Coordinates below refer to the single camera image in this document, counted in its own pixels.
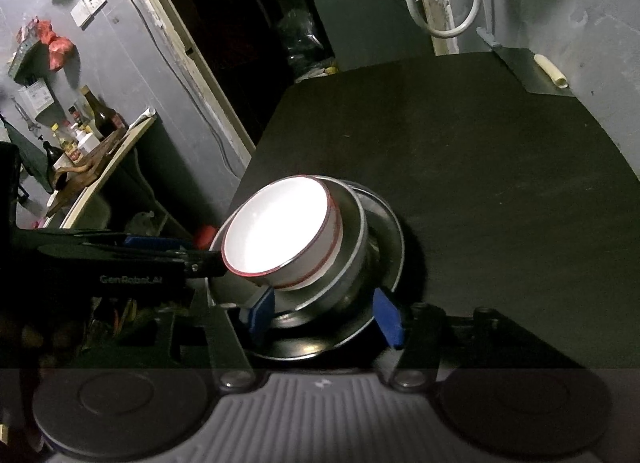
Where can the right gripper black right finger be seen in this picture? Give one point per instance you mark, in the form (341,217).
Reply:
(432,342)

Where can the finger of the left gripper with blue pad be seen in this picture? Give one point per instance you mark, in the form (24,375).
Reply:
(147,243)

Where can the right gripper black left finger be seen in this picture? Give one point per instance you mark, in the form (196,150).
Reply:
(228,326)

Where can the steel bowl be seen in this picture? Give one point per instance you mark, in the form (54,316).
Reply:
(326,292)

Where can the steel plate with sticker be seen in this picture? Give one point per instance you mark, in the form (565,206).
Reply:
(352,315)

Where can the wooden shelf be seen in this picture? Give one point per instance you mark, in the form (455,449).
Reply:
(84,181)

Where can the dark glass bottle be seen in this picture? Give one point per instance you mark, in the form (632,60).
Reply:
(104,122)

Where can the red plastic bag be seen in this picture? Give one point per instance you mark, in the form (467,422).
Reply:
(38,35)

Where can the steel cleaver knife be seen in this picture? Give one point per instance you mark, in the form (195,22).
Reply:
(520,62)

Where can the dark grey cabinet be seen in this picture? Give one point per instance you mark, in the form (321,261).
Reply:
(369,32)

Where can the white wall switch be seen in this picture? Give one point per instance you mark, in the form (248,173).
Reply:
(84,11)

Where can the cream cylindrical handle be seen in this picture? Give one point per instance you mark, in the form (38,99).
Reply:
(552,71)

